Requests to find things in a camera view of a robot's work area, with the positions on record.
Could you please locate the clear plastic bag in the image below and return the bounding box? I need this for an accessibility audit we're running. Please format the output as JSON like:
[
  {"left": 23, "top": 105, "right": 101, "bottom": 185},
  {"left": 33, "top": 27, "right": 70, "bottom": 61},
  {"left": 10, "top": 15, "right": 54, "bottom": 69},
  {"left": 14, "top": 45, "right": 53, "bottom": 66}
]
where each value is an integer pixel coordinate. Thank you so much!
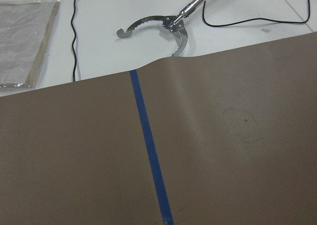
[{"left": 0, "top": 0, "right": 61, "bottom": 88}]

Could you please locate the metal reacher grabber tool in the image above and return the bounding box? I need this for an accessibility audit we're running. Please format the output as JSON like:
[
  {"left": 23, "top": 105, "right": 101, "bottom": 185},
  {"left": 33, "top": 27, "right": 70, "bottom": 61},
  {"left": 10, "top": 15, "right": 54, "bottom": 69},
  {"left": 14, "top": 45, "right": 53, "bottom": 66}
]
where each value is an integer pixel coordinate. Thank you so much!
[{"left": 116, "top": 0, "right": 206, "bottom": 56}]

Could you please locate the black desk cable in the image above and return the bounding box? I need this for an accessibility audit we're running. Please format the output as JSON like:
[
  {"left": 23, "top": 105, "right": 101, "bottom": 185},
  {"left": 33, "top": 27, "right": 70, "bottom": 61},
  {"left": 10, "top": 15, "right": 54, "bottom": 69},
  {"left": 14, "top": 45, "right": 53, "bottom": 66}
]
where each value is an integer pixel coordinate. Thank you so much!
[{"left": 202, "top": 0, "right": 317, "bottom": 27}]

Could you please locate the brown paper table cover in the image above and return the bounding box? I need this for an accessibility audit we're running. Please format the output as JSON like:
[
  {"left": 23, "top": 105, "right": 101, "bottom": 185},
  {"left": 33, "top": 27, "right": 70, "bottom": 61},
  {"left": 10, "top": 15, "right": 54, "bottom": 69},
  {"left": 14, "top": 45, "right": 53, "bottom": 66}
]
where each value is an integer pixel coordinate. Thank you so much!
[{"left": 0, "top": 33, "right": 317, "bottom": 225}]

